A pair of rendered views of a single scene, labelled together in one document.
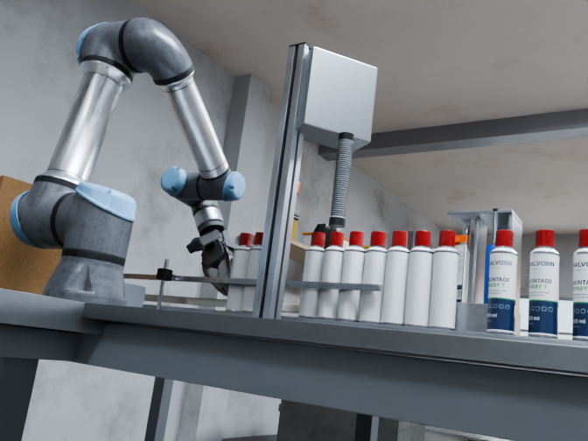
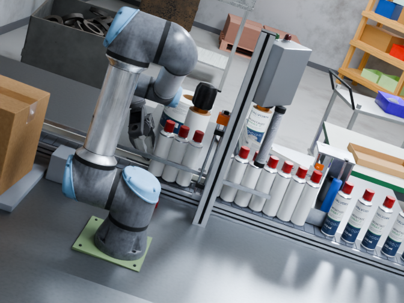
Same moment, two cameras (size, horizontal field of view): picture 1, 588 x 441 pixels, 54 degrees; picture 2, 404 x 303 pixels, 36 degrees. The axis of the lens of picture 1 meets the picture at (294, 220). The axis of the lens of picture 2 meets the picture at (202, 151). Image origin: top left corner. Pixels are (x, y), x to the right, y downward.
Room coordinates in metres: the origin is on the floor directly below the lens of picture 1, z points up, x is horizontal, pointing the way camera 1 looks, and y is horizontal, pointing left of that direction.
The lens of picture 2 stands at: (-0.26, 1.14, 1.78)
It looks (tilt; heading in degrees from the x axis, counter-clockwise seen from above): 21 degrees down; 325
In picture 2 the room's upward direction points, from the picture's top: 19 degrees clockwise
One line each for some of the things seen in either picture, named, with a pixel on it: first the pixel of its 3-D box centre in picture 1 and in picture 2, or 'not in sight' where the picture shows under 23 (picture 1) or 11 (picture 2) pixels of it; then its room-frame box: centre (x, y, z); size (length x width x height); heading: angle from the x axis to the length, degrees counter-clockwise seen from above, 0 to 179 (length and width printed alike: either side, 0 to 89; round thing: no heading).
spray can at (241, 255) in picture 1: (241, 272); (162, 148); (1.46, 0.12, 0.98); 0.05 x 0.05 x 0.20
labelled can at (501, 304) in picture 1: (502, 282); (338, 208); (1.11, -0.42, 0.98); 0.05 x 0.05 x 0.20
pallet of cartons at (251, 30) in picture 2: not in sight; (259, 42); (7.16, -4.29, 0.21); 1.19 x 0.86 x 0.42; 56
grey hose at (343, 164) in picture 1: (341, 179); (269, 136); (1.20, -0.09, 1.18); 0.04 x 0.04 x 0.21
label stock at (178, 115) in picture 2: not in sight; (186, 113); (1.91, -0.21, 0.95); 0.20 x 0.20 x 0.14
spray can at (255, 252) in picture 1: (256, 273); (176, 153); (1.43, 0.08, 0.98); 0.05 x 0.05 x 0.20
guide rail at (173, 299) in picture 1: (206, 302); (122, 152); (1.57, 0.21, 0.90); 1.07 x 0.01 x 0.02; 56
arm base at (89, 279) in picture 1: (89, 280); (124, 230); (1.10, 0.37, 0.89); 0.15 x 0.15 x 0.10
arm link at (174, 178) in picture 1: (186, 185); (130, 82); (1.48, 0.30, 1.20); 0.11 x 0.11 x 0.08; 63
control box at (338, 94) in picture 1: (332, 101); (275, 71); (1.25, -0.06, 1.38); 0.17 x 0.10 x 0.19; 111
